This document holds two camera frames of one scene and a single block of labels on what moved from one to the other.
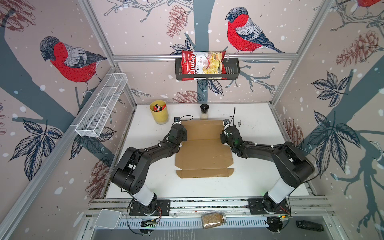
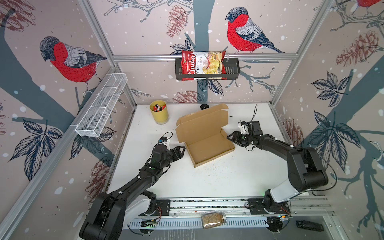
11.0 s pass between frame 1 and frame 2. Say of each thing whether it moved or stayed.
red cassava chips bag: stayed
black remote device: stayed
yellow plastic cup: stayed
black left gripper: moved
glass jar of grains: stayed
